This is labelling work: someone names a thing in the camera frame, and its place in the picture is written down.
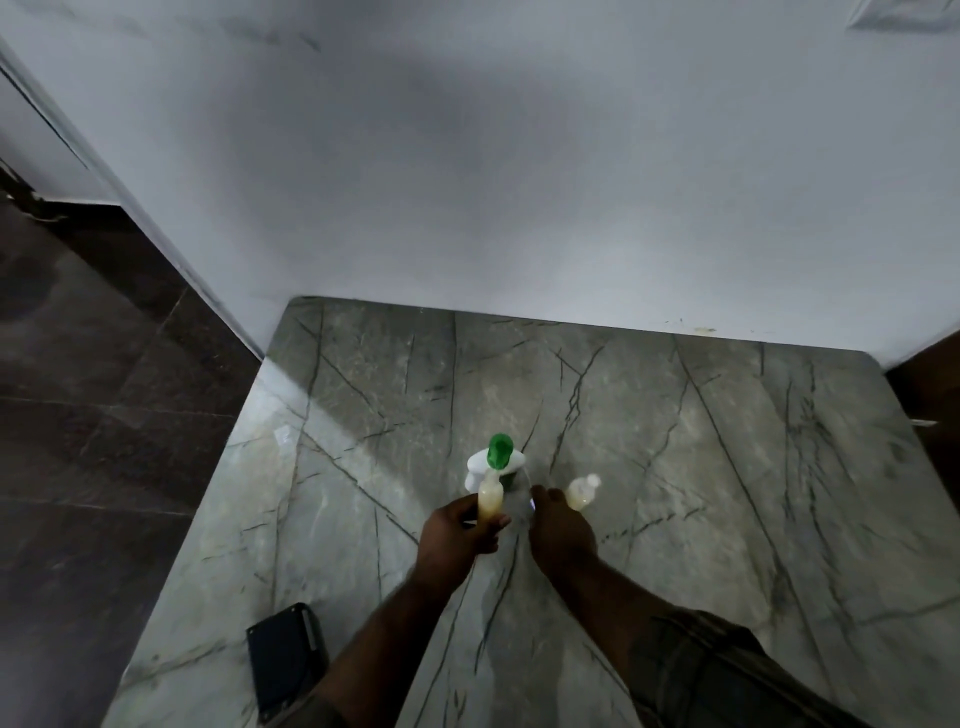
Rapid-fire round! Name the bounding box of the small bottle of yellowish liquid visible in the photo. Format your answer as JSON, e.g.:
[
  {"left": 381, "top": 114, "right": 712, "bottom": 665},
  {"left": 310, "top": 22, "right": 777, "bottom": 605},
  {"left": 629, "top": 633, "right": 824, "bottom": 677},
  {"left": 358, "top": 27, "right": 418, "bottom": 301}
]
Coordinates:
[
  {"left": 477, "top": 469, "right": 506, "bottom": 526},
  {"left": 565, "top": 474, "right": 603, "bottom": 513}
]

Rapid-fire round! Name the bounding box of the person's left hand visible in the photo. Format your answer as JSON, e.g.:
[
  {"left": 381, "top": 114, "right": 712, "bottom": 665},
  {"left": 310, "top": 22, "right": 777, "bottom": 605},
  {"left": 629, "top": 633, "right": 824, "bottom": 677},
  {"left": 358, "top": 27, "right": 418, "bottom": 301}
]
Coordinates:
[{"left": 414, "top": 495, "right": 513, "bottom": 583}]

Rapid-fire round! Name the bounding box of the person's left forearm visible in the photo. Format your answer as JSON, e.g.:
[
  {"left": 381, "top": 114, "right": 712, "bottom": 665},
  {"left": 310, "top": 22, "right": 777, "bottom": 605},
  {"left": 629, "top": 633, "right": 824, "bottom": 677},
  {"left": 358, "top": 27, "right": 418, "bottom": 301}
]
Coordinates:
[{"left": 288, "top": 564, "right": 481, "bottom": 728}]

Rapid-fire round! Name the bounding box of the person's right hand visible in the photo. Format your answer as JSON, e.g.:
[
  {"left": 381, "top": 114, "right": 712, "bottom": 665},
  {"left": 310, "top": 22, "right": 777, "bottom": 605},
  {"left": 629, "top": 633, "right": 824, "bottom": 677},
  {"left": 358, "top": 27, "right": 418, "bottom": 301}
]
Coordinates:
[{"left": 528, "top": 486, "right": 600, "bottom": 573}]

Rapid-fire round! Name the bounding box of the black box device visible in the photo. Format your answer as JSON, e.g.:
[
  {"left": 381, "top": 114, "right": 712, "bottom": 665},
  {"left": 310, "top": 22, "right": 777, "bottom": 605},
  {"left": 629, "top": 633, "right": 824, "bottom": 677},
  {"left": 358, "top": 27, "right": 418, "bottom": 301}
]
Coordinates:
[{"left": 246, "top": 603, "right": 330, "bottom": 726}]

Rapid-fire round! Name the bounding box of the person's right forearm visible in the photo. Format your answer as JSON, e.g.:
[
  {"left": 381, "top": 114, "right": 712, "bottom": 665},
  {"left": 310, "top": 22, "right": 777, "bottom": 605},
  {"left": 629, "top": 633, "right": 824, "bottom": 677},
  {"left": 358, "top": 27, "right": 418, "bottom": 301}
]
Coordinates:
[{"left": 546, "top": 553, "right": 875, "bottom": 728}]

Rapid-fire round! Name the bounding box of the white plastic container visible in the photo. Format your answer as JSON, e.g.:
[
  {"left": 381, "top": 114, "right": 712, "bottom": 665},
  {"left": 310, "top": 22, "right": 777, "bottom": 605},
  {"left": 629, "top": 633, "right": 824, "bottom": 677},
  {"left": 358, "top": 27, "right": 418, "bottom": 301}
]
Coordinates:
[{"left": 465, "top": 447, "right": 528, "bottom": 496}]

